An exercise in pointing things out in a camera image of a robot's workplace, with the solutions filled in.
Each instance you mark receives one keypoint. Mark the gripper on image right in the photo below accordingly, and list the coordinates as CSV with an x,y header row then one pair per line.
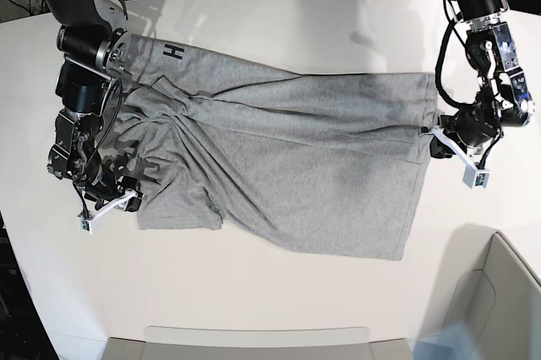
x,y
446,142

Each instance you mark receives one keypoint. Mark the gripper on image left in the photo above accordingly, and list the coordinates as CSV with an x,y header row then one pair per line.
x,y
123,193

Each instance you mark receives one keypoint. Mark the grey T-shirt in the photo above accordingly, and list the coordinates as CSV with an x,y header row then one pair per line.
x,y
319,164

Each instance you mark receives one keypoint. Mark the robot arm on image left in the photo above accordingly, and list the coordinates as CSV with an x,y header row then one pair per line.
x,y
94,40

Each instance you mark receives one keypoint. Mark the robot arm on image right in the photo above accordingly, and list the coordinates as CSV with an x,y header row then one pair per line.
x,y
503,99

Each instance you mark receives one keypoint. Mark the grey chair at front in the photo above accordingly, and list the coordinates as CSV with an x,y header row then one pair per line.
x,y
161,342

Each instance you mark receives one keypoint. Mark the grey chair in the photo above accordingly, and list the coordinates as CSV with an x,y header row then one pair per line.
x,y
161,342
495,310

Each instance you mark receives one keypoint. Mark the grey chair at right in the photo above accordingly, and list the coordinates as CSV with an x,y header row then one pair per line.
x,y
495,310

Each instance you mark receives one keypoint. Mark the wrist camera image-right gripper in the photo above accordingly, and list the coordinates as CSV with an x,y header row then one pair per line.
x,y
474,177

